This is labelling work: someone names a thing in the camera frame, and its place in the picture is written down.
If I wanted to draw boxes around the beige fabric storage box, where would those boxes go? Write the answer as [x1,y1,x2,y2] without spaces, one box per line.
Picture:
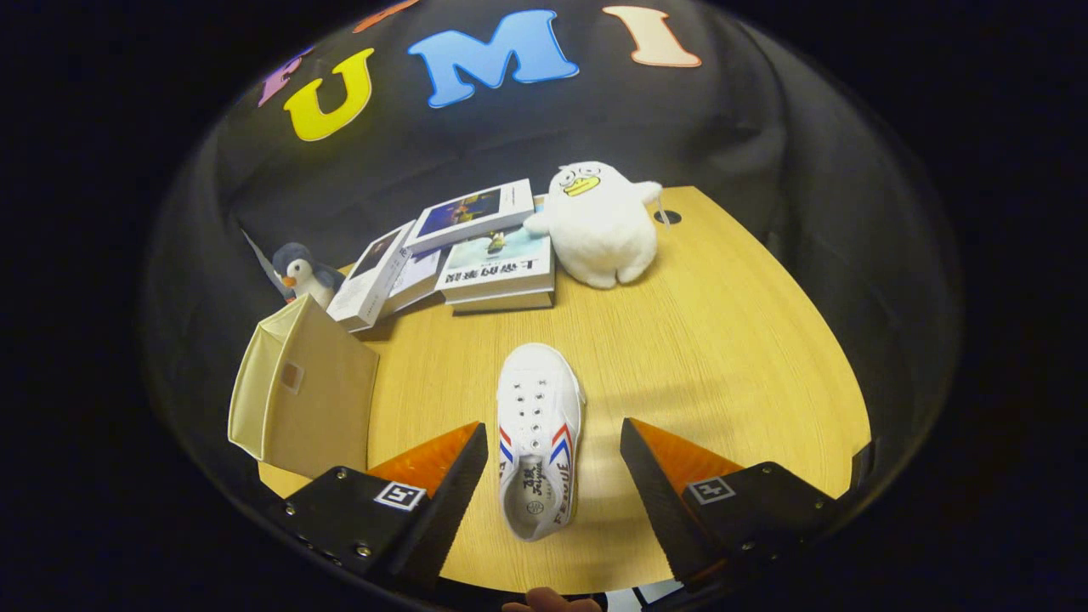
[227,293,381,479]

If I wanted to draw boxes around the white canvas shoe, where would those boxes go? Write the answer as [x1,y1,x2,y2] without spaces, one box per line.
[496,343,587,542]

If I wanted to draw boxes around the white book with portrait cover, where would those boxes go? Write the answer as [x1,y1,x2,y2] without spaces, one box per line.
[326,219,417,332]

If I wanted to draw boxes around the grey penguin plush toy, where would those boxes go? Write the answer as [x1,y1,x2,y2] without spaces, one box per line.
[272,242,347,309]

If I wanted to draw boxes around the dark-edged book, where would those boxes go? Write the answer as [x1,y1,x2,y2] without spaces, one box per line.
[450,289,556,316]

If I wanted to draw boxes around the plain white book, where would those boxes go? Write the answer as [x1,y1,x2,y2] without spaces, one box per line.
[380,246,451,317]

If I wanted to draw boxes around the white duck plush toy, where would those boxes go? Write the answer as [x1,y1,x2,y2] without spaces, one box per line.
[522,161,664,290]

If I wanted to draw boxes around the book with blue photo cover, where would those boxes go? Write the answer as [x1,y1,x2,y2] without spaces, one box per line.
[404,178,536,256]

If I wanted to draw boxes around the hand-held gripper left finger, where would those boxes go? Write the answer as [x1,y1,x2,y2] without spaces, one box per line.
[268,421,490,596]

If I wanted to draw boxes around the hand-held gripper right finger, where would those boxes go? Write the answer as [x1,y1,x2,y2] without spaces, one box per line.
[619,416,851,587]

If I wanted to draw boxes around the book with pale teal cover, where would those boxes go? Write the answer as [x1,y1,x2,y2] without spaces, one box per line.
[433,225,556,303]

